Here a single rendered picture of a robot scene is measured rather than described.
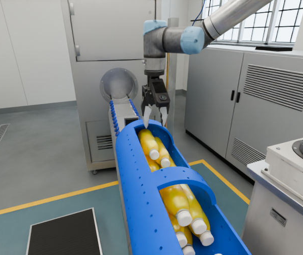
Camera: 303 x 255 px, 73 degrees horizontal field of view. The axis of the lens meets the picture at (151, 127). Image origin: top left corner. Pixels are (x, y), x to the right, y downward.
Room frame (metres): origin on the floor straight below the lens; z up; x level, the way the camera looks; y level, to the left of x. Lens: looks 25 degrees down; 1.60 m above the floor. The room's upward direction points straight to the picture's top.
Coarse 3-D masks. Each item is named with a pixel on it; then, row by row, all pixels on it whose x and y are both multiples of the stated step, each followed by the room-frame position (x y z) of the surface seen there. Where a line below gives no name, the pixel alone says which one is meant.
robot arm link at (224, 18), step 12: (240, 0) 0.69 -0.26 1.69; (252, 0) 0.67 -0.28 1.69; (264, 0) 0.66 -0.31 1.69; (216, 12) 0.73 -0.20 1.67; (228, 12) 0.70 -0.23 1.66; (240, 12) 0.69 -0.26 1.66; (252, 12) 0.69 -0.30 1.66; (204, 24) 0.74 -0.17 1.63; (216, 24) 0.72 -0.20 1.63; (228, 24) 0.71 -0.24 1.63; (204, 36) 0.74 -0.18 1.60; (216, 36) 0.74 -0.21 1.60; (204, 48) 0.80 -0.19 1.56
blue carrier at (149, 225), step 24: (120, 144) 0.78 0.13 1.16; (168, 144) 0.93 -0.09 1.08; (120, 168) 0.65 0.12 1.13; (144, 168) 0.53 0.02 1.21; (168, 168) 0.51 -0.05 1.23; (144, 192) 0.45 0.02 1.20; (144, 216) 0.37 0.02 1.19; (216, 216) 0.47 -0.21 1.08; (144, 240) 0.32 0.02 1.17; (168, 240) 0.29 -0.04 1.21; (216, 240) 0.42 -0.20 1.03; (240, 240) 0.36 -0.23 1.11
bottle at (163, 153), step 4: (156, 140) 0.87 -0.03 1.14; (160, 140) 0.88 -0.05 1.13; (160, 144) 0.83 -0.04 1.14; (160, 148) 0.79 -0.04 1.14; (164, 148) 0.80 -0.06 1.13; (160, 152) 0.76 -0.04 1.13; (164, 152) 0.76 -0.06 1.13; (160, 156) 0.75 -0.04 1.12; (164, 156) 0.75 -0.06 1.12; (168, 156) 0.76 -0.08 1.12; (156, 160) 0.75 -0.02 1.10; (160, 160) 0.73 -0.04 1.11
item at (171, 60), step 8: (168, 24) 1.53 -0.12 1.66; (176, 24) 1.51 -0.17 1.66; (168, 56) 1.51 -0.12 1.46; (176, 56) 1.51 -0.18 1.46; (168, 64) 1.51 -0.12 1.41; (176, 64) 1.51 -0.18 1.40; (168, 72) 1.50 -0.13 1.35; (176, 72) 1.52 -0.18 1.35; (168, 80) 1.50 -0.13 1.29; (168, 88) 1.50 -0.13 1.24; (168, 112) 1.50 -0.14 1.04; (168, 120) 1.50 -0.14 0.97; (168, 128) 1.51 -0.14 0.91
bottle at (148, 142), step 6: (144, 132) 0.86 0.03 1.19; (150, 132) 0.87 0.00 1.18; (138, 138) 0.87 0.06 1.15; (144, 138) 0.81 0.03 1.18; (150, 138) 0.79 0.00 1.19; (144, 144) 0.76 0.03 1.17; (150, 144) 0.75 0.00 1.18; (156, 144) 0.76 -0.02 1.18; (144, 150) 0.75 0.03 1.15; (150, 150) 0.72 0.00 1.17
